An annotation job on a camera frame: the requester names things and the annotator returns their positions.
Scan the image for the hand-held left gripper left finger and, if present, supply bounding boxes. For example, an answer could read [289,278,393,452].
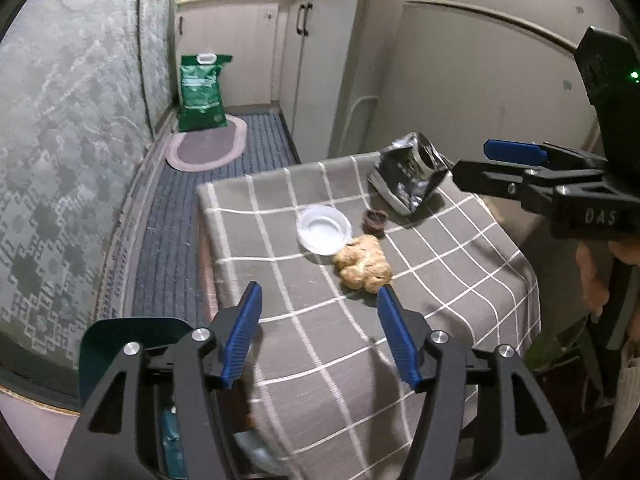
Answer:
[55,281,263,480]

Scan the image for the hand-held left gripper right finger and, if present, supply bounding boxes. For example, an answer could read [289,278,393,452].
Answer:
[376,285,581,480]

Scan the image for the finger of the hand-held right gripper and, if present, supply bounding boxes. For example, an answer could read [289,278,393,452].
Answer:
[452,159,608,213]
[483,139,608,173]

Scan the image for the black foil snack bag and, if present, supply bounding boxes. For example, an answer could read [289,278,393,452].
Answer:
[367,132,449,216]

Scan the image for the ginger root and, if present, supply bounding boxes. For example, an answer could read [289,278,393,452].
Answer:
[332,235,393,293]

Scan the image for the person's right hand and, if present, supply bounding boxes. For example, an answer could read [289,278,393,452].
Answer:
[575,240,612,318]

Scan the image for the grey checked tablecloth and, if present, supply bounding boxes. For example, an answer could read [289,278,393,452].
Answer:
[196,151,542,480]

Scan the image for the white refrigerator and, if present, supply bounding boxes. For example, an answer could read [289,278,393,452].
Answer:
[372,0,608,201]

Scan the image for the blue grey floor mat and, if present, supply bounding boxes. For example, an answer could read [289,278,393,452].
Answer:
[132,112,301,321]

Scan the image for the small brown cup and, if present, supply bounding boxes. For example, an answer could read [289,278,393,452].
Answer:
[362,209,388,237]

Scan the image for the white plastic bowl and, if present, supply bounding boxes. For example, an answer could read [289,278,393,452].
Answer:
[296,204,352,254]

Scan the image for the oval purple rug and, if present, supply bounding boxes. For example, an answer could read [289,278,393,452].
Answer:
[165,114,248,173]

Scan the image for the tall white cabinet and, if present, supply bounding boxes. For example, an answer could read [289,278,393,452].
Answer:
[277,0,408,163]

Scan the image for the green rice bag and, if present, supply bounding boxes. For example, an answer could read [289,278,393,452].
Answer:
[178,52,235,132]

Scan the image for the patterned glass sliding door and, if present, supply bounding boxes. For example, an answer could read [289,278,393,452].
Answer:
[137,0,181,126]
[0,0,151,401]

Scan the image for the low white kitchen cabinet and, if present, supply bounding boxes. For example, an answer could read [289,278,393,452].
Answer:
[174,0,293,109]

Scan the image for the white metal tube frame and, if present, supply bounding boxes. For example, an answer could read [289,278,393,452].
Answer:
[344,95,377,160]

